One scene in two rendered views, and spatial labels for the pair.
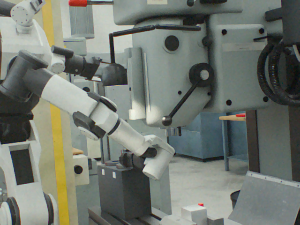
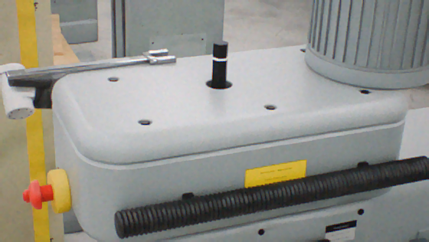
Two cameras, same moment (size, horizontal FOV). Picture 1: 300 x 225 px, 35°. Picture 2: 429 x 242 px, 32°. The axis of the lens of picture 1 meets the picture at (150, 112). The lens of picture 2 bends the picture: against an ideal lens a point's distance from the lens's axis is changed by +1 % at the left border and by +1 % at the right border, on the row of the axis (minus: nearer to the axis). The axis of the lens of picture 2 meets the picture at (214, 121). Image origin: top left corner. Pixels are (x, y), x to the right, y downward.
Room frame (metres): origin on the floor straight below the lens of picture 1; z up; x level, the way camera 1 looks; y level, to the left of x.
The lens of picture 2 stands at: (0.50, -0.04, 2.29)
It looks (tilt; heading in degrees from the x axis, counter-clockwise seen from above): 26 degrees down; 359
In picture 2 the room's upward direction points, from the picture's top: 2 degrees clockwise
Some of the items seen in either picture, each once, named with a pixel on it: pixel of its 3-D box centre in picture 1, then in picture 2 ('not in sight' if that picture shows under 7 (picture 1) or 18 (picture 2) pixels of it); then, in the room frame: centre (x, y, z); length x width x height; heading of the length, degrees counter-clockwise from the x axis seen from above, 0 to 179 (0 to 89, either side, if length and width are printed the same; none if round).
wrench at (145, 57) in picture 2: not in sight; (93, 64); (1.51, 0.12, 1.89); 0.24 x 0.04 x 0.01; 115
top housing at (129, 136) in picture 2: not in sight; (226, 133); (1.47, -0.08, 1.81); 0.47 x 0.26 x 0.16; 113
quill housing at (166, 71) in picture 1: (169, 72); not in sight; (1.47, -0.07, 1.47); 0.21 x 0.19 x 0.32; 23
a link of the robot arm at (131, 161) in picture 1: (141, 159); not in sight; (1.76, 0.04, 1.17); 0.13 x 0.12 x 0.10; 118
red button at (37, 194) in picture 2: not in sight; (41, 194); (1.37, 0.17, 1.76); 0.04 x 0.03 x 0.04; 23
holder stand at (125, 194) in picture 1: (123, 187); not in sight; (1.91, 0.13, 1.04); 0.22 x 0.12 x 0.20; 30
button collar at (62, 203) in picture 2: not in sight; (59, 191); (1.38, 0.15, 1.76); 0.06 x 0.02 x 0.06; 23
